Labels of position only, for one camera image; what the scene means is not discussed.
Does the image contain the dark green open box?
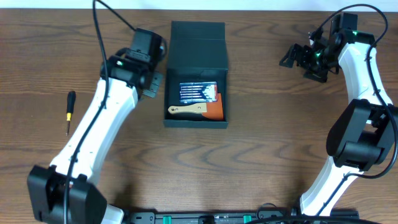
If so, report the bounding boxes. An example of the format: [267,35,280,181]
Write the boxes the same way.
[164,21,228,129]

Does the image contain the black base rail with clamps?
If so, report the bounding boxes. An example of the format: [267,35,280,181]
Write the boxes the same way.
[121,203,364,224]

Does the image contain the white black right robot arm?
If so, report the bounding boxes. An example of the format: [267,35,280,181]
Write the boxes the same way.
[279,27,397,217]

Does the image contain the black yellow screwdriver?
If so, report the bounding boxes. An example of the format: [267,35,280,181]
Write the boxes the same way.
[66,91,76,136]

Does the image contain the orange scraper with wooden handle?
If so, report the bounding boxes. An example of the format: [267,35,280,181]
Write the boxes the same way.
[167,93,224,121]

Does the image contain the blue precision screwdriver set case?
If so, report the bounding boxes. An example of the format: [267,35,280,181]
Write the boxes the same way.
[179,82,218,103]

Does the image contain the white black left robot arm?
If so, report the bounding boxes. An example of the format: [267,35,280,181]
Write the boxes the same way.
[27,55,162,223]

